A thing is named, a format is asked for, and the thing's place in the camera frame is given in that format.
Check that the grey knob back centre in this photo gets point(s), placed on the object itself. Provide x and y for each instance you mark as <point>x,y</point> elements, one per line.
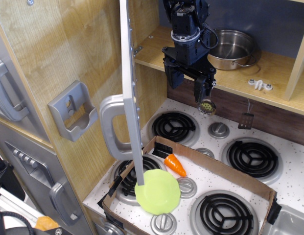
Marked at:
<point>218,130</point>

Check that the orange toy carrot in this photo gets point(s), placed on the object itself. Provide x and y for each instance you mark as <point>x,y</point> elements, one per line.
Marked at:
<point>174,164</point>

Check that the back right stove burner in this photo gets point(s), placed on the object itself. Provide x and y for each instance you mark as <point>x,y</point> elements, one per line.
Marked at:
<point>254,157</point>

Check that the front left stove burner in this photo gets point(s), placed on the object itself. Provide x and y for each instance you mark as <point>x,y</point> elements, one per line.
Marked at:
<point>126,189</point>

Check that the grey knob middle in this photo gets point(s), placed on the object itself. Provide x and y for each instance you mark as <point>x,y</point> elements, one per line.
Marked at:
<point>187,186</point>

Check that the grey knob under box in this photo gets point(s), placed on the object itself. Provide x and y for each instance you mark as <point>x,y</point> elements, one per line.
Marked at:
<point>206,152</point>

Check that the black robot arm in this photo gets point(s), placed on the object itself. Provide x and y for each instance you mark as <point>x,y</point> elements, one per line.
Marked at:
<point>188,13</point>

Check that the grey fridge handle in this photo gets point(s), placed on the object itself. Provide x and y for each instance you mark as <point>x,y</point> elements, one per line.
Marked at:
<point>11,105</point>
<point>55,195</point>

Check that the green plastic plate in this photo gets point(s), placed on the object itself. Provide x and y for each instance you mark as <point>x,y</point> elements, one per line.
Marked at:
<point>160,193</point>

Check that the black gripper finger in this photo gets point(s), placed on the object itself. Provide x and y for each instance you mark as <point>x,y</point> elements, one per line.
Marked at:
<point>203,86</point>
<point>174,76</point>

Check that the back left stove burner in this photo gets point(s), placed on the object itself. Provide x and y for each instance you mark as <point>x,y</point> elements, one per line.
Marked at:
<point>175,126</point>

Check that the orange object bottom left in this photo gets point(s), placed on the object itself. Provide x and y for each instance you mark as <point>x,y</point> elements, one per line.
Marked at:
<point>45,223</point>

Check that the small hanging black spatula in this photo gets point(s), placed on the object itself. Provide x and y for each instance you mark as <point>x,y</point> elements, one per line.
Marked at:
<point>246,119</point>

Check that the small hanging strainer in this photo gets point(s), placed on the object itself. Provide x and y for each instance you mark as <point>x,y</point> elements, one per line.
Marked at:
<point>207,107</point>

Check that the stove burner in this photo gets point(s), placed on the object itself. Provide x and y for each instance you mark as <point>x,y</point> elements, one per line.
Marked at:
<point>175,126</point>
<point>126,189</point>
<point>220,212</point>
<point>254,157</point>

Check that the grey ice dispenser panel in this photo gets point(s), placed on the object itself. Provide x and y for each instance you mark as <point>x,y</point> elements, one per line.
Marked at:
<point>37,170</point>

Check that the front right stove burner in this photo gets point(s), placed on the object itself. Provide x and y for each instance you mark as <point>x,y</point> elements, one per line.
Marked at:
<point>220,212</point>

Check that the grey knob front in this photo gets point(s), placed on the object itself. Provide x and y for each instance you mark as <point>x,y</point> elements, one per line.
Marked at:
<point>163,224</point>

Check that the lower grey fridge handle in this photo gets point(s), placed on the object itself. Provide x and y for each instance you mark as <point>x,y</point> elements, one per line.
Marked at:
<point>55,195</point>

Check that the cardboard box frame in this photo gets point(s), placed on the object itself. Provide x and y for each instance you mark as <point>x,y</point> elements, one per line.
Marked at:
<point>208,174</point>

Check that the grey microwave door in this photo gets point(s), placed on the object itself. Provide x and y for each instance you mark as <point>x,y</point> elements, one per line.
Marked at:
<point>124,104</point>

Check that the white door latch clip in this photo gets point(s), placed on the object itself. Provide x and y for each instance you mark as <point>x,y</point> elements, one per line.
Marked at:
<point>259,85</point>

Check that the grey wall phone holder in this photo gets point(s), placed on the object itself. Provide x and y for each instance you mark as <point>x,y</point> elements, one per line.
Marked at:
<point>66,104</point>

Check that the upper grey fridge handle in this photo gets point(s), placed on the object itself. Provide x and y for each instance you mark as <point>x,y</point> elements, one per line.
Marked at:
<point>11,105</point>

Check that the stainless steel pot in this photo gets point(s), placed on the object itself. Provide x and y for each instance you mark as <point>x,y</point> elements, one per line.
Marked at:
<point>234,50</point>

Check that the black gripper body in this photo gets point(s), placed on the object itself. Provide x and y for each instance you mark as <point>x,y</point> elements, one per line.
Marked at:
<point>190,52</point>

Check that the steel sink basin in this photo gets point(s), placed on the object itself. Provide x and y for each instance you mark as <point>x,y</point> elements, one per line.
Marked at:
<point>289,222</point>

